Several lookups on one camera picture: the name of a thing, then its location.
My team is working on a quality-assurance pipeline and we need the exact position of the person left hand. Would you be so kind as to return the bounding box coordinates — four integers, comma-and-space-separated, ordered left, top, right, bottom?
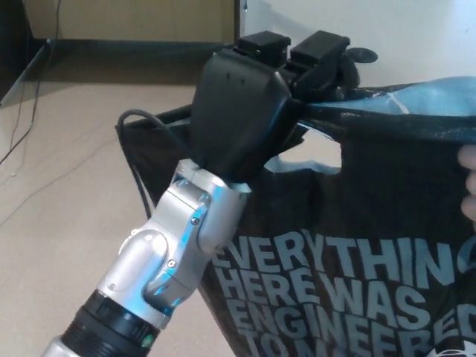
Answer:
456, 142, 476, 225

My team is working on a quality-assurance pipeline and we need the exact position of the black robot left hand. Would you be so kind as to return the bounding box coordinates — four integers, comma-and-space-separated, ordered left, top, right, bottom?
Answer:
187, 30, 361, 187

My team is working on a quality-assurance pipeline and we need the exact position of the black printed plastic bag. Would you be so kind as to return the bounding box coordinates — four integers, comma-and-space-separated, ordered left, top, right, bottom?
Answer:
115, 76, 476, 357

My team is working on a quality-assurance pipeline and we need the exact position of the round black floor cover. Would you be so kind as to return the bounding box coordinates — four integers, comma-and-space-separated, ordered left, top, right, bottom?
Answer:
348, 47, 380, 65

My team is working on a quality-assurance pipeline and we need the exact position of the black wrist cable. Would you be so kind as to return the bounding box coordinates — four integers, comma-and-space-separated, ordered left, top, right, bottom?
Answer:
116, 107, 195, 221

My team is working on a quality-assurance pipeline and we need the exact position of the black power cable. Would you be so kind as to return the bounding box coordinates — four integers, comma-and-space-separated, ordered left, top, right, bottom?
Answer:
0, 0, 63, 167

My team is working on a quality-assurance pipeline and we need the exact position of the thin grey floor cable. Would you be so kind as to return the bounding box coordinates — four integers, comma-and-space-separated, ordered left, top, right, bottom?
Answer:
0, 139, 119, 226

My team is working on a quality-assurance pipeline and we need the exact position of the thin dark cable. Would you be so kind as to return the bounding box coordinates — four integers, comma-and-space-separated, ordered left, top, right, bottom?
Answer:
9, 72, 30, 152

